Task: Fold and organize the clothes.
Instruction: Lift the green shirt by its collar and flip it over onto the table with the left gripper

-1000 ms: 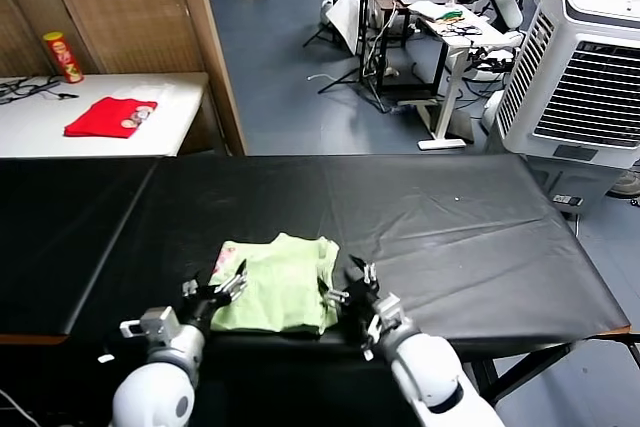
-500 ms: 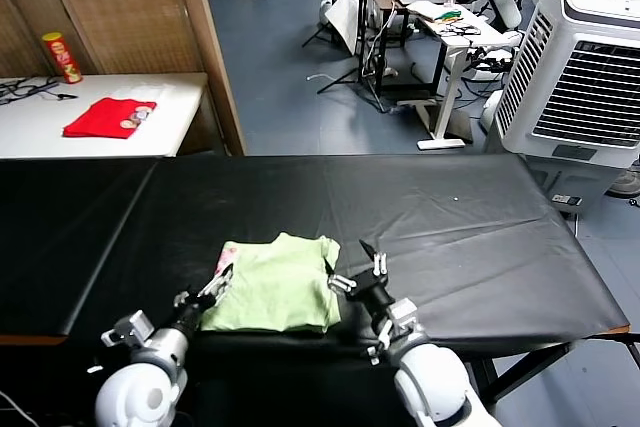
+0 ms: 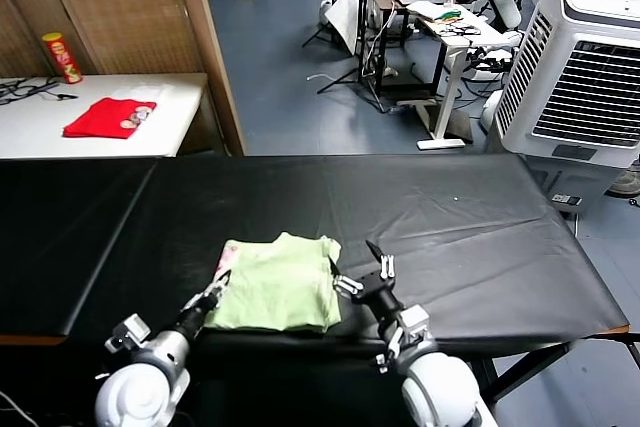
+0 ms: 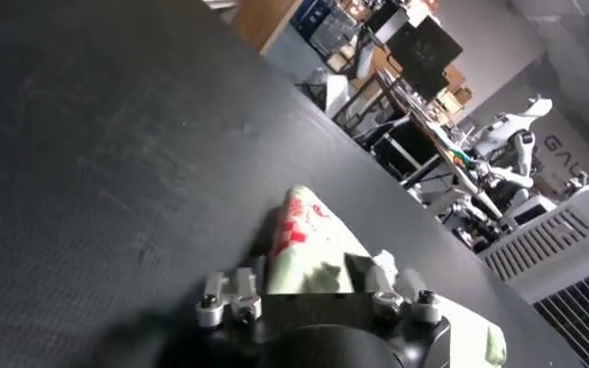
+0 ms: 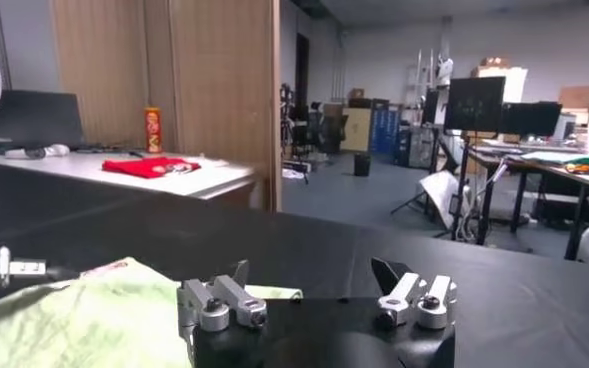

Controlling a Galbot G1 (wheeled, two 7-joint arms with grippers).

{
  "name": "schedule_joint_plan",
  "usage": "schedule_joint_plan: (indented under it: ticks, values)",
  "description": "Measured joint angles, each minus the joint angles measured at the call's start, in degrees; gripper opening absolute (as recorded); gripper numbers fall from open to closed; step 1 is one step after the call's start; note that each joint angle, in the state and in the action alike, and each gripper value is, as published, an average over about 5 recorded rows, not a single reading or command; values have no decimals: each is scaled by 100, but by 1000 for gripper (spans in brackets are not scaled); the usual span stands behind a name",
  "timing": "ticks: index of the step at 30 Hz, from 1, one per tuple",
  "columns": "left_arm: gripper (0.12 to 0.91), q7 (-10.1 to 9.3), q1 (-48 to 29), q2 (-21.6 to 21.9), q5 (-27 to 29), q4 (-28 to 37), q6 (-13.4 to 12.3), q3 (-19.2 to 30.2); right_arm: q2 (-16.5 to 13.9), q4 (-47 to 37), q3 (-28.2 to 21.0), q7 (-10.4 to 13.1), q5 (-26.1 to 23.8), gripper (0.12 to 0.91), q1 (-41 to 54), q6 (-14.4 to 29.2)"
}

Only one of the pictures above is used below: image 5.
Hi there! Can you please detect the black screen on side table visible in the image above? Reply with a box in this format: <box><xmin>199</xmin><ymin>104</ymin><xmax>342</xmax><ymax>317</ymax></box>
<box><xmin>0</xmin><ymin>89</ymin><xmax>86</xmax><ymax>150</ymax></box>

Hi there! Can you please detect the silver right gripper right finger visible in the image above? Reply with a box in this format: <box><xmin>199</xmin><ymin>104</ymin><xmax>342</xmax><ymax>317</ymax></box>
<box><xmin>371</xmin><ymin>257</ymin><xmax>459</xmax><ymax>331</ymax></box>

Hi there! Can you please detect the wooden partition screen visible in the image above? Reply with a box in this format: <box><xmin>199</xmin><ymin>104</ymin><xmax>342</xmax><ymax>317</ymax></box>
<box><xmin>48</xmin><ymin>0</ymin><xmax>283</xmax><ymax>214</ymax></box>

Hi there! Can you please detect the blue storage cabinet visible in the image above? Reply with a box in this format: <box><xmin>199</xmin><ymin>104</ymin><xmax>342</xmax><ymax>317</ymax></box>
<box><xmin>371</xmin><ymin>108</ymin><xmax>401</xmax><ymax>155</ymax></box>

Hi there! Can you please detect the black monitor on stand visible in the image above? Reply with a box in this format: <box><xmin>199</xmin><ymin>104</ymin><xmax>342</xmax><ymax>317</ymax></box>
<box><xmin>443</xmin><ymin>75</ymin><xmax>507</xmax><ymax>134</ymax></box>

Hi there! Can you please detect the white reflector board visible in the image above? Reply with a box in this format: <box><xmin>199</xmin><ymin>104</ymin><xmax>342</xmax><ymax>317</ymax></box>
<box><xmin>418</xmin><ymin>169</ymin><xmax>468</xmax><ymax>231</ymax></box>

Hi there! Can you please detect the black tripod monitor stand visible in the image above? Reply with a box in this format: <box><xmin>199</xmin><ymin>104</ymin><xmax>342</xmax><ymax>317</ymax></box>
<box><xmin>391</xmin><ymin>130</ymin><xmax>475</xmax><ymax>241</ymax></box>

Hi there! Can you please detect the red chips can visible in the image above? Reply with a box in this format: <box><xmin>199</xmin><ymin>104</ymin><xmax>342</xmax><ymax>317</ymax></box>
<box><xmin>143</xmin><ymin>106</ymin><xmax>164</xmax><ymax>154</ymax></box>

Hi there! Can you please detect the black cables bundle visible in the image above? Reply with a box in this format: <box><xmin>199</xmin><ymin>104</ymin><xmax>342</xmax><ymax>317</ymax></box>
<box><xmin>68</xmin><ymin>143</ymin><xmax>145</xmax><ymax>157</ymax></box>

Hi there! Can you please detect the white side table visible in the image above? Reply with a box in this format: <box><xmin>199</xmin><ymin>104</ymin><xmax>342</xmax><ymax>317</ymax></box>
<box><xmin>0</xmin><ymin>147</ymin><xmax>258</xmax><ymax>209</ymax></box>

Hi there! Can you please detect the brown desk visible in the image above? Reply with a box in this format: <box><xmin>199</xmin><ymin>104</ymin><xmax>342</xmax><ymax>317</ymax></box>
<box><xmin>466</xmin><ymin>147</ymin><xmax>589</xmax><ymax>261</ymax></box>

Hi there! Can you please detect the white handheld device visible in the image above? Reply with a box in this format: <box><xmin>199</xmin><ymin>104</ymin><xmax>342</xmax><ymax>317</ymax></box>
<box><xmin>4</xmin><ymin>143</ymin><xmax>71</xmax><ymax>160</ymax></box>

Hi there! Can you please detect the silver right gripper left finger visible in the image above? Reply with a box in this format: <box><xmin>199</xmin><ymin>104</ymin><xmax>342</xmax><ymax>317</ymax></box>
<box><xmin>176</xmin><ymin>259</ymin><xmax>269</xmax><ymax>351</ymax></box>

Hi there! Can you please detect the light green t-shirt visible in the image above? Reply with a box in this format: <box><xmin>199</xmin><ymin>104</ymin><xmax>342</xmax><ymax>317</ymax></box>
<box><xmin>0</xmin><ymin>257</ymin><xmax>304</xmax><ymax>368</ymax></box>

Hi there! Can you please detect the green and teal cloth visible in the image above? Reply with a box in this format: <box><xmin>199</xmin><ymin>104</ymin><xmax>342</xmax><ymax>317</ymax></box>
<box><xmin>521</xmin><ymin>150</ymin><xmax>589</xmax><ymax>176</ymax></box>

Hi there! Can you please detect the folded red shirt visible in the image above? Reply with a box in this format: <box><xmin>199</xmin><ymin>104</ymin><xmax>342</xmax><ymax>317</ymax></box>
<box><xmin>101</xmin><ymin>156</ymin><xmax>202</xmax><ymax>180</ymax></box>

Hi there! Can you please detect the beige cabinet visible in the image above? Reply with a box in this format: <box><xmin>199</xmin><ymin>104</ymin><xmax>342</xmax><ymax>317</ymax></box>
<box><xmin>341</xmin><ymin>107</ymin><xmax>374</xmax><ymax>153</ymax></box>

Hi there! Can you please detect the wide black monitor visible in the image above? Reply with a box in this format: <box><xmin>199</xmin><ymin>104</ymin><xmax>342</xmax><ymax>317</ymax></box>
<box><xmin>501</xmin><ymin>101</ymin><xmax>564</xmax><ymax>137</ymax></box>

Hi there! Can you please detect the cardboard box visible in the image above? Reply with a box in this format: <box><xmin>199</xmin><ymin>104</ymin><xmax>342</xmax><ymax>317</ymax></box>
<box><xmin>558</xmin><ymin>84</ymin><xmax>589</xmax><ymax>109</ymax></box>

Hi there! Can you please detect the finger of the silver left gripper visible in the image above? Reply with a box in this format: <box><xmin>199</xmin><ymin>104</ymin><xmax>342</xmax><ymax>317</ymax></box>
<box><xmin>0</xmin><ymin>241</ymin><xmax>79</xmax><ymax>297</ymax></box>

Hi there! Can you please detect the black trash bin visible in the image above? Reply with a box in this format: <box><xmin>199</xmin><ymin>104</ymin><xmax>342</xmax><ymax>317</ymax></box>
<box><xmin>352</xmin><ymin>152</ymin><xmax>372</xmax><ymax>177</ymax></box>

